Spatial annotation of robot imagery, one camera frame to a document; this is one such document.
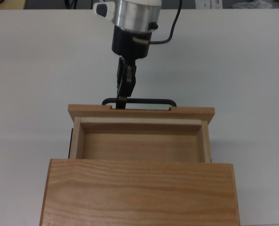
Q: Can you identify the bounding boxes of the tan wooden desk board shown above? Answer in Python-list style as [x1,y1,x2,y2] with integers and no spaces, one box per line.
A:
[0,0,27,9]

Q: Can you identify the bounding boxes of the wooden cabinet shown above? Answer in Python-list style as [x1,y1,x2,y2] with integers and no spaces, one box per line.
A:
[39,158,240,226]

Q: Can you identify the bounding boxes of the white printed papers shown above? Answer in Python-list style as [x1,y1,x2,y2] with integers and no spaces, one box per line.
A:
[195,0,222,9]

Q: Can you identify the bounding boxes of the crumpled clear plastic bag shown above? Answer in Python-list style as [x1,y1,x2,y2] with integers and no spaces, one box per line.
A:
[232,1,274,9]

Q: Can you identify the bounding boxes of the wooden drawer with notched front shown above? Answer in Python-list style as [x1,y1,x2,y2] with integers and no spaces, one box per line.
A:
[67,104,215,163]

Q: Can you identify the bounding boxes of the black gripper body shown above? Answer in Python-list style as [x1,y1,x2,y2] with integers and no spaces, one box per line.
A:
[111,25,153,63]

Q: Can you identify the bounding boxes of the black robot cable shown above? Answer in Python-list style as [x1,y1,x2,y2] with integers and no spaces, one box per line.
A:
[148,0,183,45]

